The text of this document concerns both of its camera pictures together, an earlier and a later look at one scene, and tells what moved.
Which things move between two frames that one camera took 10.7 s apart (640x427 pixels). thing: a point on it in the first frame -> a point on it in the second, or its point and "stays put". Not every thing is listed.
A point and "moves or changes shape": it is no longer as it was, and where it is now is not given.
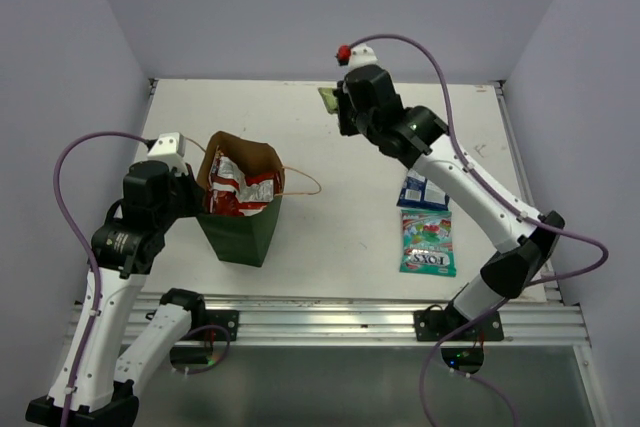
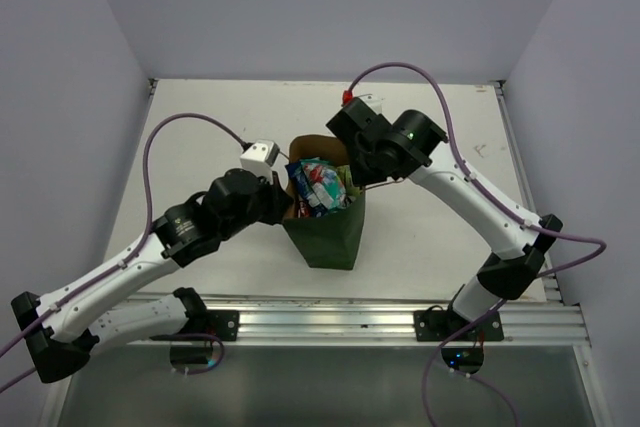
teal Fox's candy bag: x=426 y=243 -> x=327 y=182
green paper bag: x=240 y=239 -> x=331 y=241
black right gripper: x=345 y=128 -> x=362 y=177
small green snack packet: x=329 y=99 -> x=344 y=172
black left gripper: x=196 y=191 -> x=280 y=200
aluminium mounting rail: x=369 y=318 stays put
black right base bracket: x=432 y=325 stays put
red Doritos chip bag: x=230 y=193 moves or changes shape
